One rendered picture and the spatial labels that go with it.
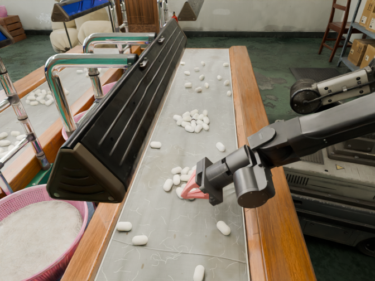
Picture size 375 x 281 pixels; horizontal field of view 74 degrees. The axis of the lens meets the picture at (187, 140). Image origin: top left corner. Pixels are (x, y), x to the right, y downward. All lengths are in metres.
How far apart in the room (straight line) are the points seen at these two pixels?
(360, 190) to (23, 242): 1.24
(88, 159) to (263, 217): 0.46
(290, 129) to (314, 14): 5.14
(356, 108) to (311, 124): 0.07
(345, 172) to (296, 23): 4.49
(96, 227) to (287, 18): 5.21
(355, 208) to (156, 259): 0.99
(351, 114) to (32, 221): 0.72
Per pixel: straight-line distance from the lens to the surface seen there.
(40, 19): 6.75
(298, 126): 0.50
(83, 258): 0.59
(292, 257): 0.58
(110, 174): 0.26
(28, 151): 0.94
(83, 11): 1.46
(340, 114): 0.50
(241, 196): 0.48
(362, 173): 1.33
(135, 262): 0.58
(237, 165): 0.53
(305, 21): 5.59
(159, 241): 0.60
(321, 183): 1.29
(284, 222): 0.62
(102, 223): 0.63
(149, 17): 5.58
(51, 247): 0.67
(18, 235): 0.73
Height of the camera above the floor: 1.24
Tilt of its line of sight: 35 degrees down
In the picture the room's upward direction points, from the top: 2 degrees counter-clockwise
